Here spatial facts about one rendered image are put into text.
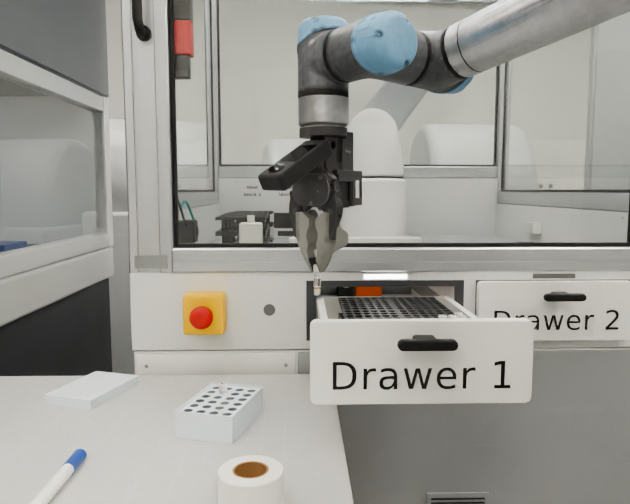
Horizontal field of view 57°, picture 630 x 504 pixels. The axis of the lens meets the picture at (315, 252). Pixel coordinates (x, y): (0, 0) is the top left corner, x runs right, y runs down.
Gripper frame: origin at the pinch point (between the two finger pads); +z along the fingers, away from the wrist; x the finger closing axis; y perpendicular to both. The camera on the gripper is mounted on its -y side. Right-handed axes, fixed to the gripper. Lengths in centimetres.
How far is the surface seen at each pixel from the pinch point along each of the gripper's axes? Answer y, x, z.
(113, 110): 152, 312, -68
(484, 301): 34.8, -11.1, 9.3
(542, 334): 42.3, -19.2, 15.6
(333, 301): 19.3, 11.9, 9.9
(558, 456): 47, -21, 40
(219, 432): -17.0, 2.1, 21.2
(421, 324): -0.6, -18.7, 6.4
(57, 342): 7, 98, 30
